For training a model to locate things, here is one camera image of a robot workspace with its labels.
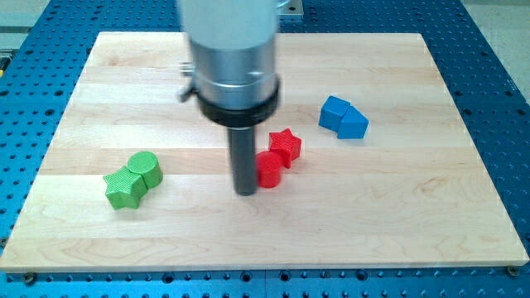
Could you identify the wooden board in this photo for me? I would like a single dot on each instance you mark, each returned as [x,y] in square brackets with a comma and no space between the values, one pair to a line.
[412,193]

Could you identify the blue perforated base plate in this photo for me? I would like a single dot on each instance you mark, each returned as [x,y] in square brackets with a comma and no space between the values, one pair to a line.
[43,73]

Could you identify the blue cube block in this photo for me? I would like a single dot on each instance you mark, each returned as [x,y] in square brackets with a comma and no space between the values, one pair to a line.
[332,112]

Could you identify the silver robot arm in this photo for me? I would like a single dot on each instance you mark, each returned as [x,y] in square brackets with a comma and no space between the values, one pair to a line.
[232,68]

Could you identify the green cylinder block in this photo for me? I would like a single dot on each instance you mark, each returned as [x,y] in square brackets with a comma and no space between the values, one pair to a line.
[146,164]

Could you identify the red cylinder block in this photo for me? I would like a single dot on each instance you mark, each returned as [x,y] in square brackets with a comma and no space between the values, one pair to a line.
[269,166]

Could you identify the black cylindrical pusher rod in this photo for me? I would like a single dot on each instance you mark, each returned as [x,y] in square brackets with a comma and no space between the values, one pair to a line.
[242,153]

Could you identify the red star block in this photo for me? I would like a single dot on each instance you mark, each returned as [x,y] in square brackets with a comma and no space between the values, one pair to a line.
[286,144]

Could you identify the green star block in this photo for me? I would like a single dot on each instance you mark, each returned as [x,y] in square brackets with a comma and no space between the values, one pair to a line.
[124,189]

